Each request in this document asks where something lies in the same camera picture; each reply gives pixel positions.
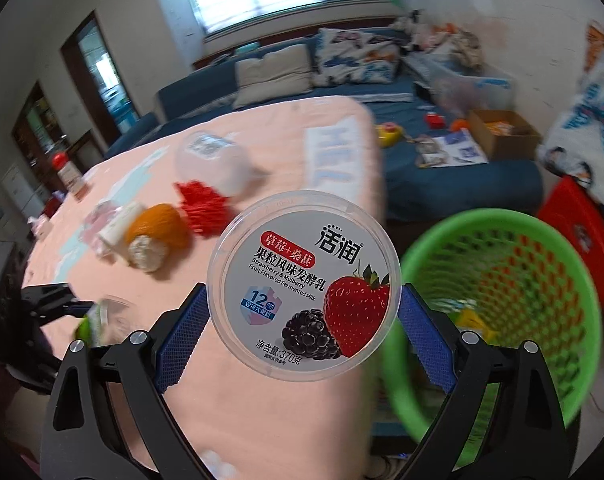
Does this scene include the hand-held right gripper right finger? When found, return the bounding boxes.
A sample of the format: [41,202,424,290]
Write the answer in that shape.
[399,284,567,480]

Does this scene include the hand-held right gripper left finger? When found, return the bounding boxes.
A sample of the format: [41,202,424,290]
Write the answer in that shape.
[42,282,207,480]

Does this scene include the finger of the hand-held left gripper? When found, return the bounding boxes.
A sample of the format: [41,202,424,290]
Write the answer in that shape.
[21,282,83,308]
[41,301,95,329]

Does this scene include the plastic bottle yellow-green label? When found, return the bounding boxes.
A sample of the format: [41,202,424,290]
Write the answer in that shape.
[77,296,135,351]

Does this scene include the yellow snack wrapper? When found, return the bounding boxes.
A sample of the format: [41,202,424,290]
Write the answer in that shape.
[452,307,497,343]

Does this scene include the pink wrapper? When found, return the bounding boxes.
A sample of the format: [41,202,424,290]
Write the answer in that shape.
[82,200,120,261]

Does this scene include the white paper cup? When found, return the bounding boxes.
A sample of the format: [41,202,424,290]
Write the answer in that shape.
[98,202,145,250]

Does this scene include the green plastic basket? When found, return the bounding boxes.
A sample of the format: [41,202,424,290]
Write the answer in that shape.
[379,208,602,443]

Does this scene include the yogurt tub strawberry lid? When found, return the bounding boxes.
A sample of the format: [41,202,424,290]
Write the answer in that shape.
[207,190,401,380]

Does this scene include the red printed plastic cup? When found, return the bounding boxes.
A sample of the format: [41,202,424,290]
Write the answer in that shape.
[174,180,233,237]

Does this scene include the clear plastic cup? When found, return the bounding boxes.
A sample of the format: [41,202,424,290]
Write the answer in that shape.
[174,131,255,196]

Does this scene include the person's left forearm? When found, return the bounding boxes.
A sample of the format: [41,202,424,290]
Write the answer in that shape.
[0,340,43,480]

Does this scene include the white cabinet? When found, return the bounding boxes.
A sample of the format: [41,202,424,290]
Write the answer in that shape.
[1,162,48,221]

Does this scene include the red-capped white bottle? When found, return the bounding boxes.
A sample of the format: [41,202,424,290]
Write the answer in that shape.
[52,152,90,201]

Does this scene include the blue sofa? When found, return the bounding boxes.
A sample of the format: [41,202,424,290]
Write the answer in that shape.
[104,25,545,226]

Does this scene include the dark wooden cabinet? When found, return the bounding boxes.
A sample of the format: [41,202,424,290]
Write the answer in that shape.
[11,80,100,183]

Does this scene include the red plastic container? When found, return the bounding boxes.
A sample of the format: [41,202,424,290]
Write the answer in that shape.
[536,177,604,311]

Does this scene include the white blue booklet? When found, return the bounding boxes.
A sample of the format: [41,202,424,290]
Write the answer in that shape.
[414,127,490,168]

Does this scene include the pink printed blanket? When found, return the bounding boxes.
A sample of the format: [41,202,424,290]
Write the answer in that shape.
[22,95,387,480]

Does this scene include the cardboard box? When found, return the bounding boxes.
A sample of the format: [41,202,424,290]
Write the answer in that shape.
[468,108,542,162]

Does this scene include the yellow toy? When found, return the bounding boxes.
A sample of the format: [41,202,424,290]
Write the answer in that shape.
[375,122,405,148]

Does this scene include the clear plastic storage box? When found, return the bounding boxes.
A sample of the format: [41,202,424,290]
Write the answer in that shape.
[407,55,515,111]

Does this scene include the beige pillow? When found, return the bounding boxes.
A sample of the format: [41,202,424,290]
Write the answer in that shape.
[232,50,313,110]

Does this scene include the patterned crumpled cloth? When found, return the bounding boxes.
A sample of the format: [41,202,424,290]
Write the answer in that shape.
[452,30,485,68]

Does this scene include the butterfly print pillow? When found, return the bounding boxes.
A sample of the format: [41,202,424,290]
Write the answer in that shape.
[314,27,403,88]

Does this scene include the orange white plush toy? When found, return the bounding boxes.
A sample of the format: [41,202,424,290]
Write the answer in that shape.
[427,22,457,51]

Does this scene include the black white plush cow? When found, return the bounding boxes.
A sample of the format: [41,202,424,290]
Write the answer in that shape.
[392,10,425,53]

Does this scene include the dark wooden door frame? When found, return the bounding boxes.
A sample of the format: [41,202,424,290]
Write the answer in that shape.
[59,10,125,146]

